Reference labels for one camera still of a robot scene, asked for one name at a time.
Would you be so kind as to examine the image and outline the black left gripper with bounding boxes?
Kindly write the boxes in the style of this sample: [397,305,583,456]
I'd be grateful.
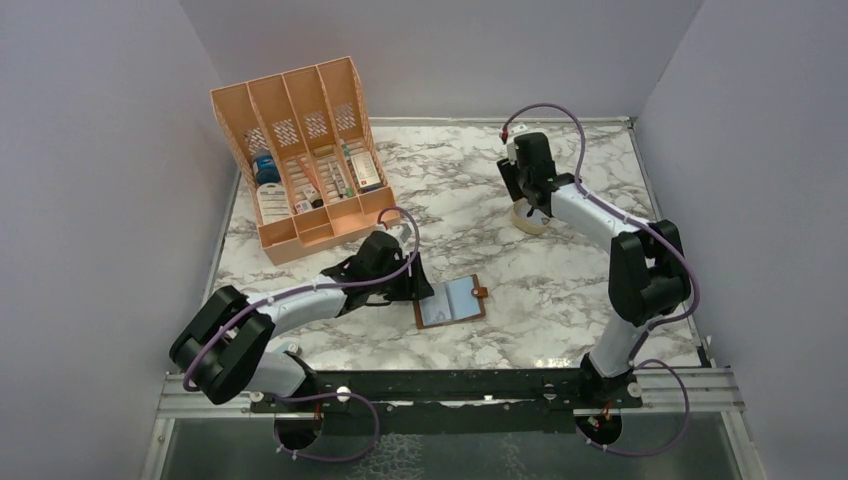
[369,252,434,302]

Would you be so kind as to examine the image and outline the brown leather card holder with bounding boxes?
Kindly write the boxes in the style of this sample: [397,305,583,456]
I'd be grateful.
[413,274,489,330]

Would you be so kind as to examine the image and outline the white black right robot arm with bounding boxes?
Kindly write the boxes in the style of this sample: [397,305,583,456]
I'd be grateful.
[497,130,699,407]

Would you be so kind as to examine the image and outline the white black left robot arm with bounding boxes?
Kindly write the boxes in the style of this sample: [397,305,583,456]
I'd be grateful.
[169,231,435,411]

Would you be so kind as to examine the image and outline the beige oval card tray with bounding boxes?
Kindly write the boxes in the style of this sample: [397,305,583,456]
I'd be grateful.
[510,199,550,235]

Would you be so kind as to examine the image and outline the white red card box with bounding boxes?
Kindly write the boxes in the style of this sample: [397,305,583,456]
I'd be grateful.
[351,151,383,193]

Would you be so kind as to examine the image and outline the orange plastic desk organizer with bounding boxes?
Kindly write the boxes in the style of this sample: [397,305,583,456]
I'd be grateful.
[210,57,398,265]

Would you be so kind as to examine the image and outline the white label packet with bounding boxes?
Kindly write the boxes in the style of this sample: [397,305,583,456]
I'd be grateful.
[256,183,290,225]

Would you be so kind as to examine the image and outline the blue round tape roll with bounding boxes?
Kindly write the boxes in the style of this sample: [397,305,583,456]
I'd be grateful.
[252,152,281,186]

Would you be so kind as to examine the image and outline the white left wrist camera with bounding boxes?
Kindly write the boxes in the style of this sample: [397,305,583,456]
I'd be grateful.
[384,224,413,249]

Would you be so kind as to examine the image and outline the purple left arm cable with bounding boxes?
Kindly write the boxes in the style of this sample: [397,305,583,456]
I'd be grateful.
[182,206,423,464]

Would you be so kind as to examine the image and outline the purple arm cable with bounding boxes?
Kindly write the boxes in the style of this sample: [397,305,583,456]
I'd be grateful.
[502,102,701,458]
[182,206,423,464]

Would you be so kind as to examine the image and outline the black metal mounting rail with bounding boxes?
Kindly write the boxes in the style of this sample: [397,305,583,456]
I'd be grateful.
[251,368,643,436]

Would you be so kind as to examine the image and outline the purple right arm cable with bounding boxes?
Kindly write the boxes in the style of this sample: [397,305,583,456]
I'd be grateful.
[502,102,701,458]

